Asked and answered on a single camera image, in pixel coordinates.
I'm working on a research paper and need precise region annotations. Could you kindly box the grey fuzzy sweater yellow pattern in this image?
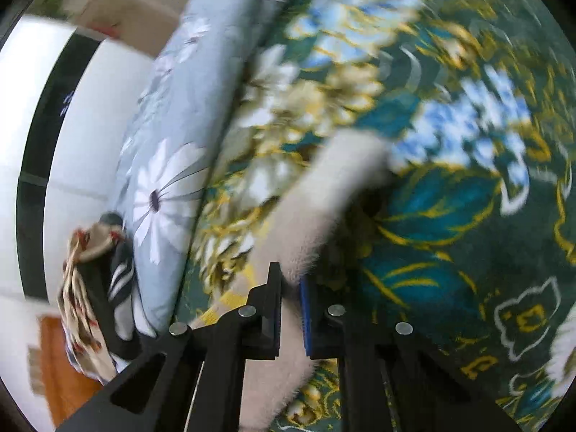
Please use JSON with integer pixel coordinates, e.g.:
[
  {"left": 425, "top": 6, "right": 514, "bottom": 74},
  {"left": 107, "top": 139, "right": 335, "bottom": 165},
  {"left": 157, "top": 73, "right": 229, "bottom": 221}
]
[{"left": 186, "top": 130, "right": 392, "bottom": 432}]

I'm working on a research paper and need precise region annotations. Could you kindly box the dark garment with white stripes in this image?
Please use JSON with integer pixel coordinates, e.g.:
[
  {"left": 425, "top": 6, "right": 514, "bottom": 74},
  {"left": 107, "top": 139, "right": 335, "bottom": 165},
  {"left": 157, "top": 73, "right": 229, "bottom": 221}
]
[{"left": 85, "top": 212, "right": 158, "bottom": 361}]

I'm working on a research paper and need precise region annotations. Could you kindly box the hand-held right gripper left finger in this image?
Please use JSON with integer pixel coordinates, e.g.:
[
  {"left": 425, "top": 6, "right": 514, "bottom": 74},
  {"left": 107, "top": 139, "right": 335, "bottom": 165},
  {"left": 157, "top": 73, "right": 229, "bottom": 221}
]
[{"left": 54, "top": 261, "right": 284, "bottom": 432}]

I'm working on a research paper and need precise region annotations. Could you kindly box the wooden headboard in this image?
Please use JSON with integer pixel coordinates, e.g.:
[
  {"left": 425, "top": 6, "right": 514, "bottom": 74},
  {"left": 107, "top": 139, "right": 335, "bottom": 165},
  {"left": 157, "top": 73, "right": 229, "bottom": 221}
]
[{"left": 38, "top": 315, "right": 106, "bottom": 430}]

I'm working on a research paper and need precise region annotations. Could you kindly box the white wardrobe with black stripe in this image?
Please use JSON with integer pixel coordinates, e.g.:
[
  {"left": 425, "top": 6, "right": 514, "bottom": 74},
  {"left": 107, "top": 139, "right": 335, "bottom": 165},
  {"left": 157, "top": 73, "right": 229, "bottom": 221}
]
[{"left": 0, "top": 13, "right": 169, "bottom": 415}]

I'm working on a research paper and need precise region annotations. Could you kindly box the blue floral duvet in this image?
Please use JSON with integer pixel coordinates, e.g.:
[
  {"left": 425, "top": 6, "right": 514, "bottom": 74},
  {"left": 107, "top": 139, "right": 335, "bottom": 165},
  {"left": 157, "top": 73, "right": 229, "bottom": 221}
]
[{"left": 108, "top": 0, "right": 307, "bottom": 338}]

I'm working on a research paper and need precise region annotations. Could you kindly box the beige cartoon print cloth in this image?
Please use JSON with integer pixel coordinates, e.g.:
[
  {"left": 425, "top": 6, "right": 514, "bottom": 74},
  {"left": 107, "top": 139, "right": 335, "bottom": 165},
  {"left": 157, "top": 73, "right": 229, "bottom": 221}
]
[{"left": 58, "top": 222, "right": 129, "bottom": 385}]

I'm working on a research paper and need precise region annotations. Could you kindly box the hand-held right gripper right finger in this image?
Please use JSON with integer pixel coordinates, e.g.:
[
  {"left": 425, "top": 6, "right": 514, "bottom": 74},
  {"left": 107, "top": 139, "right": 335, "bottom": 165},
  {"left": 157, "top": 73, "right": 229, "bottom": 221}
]
[{"left": 299, "top": 275, "right": 525, "bottom": 432}]

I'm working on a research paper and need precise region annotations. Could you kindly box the green potted plant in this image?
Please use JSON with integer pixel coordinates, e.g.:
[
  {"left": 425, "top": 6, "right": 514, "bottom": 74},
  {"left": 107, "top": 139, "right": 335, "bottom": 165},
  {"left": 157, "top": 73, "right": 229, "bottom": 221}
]
[{"left": 27, "top": 0, "right": 68, "bottom": 21}]

